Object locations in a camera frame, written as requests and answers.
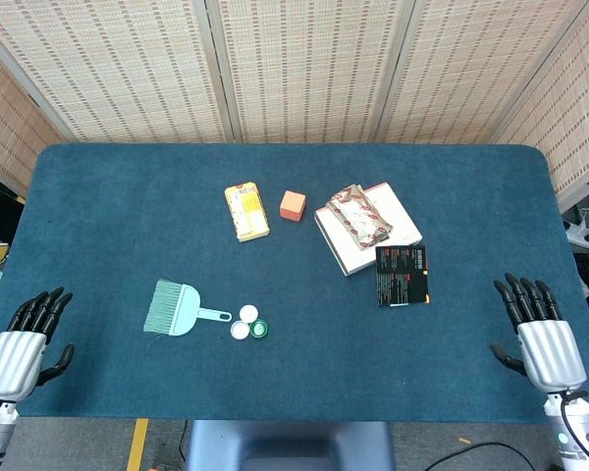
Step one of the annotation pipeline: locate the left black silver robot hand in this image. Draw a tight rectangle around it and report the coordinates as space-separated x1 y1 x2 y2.
0 287 76 399

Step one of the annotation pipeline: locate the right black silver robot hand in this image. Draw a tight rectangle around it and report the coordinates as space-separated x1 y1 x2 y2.
489 272 589 394

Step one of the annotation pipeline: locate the mint green small brush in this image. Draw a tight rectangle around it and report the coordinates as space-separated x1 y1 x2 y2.
142 278 233 338

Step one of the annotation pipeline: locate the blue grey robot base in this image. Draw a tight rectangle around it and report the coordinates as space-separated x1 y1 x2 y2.
186 420 397 471

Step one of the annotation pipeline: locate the white equipment stand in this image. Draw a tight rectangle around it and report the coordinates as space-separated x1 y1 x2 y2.
562 203 589 252

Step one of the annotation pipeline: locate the black printed card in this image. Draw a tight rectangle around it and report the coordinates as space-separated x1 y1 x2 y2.
375 244 432 308

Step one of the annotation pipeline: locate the white flat cardboard box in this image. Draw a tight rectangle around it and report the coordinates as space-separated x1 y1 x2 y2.
313 182 423 278

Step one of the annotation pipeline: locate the golden wrapper with red lips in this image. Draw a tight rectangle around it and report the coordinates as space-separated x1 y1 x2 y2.
325 183 394 249

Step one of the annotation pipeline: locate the woven bamboo screen panel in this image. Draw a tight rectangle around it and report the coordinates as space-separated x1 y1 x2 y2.
377 0 589 144
0 38 75 197
218 0 416 144
493 0 589 210
0 0 232 144

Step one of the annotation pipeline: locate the blue felt table cover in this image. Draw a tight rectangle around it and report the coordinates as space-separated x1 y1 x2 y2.
0 142 589 424

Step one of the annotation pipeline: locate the yellow snack packet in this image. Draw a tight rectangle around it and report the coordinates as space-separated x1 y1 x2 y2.
224 182 271 243

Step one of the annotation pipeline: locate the orange cube block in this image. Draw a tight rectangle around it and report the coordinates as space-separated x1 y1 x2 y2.
279 189 308 221

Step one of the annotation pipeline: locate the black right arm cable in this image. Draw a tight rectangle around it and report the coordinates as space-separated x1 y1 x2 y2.
559 391 589 470

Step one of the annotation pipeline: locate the black floor cable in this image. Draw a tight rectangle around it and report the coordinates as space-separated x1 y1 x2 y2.
439 440 537 471

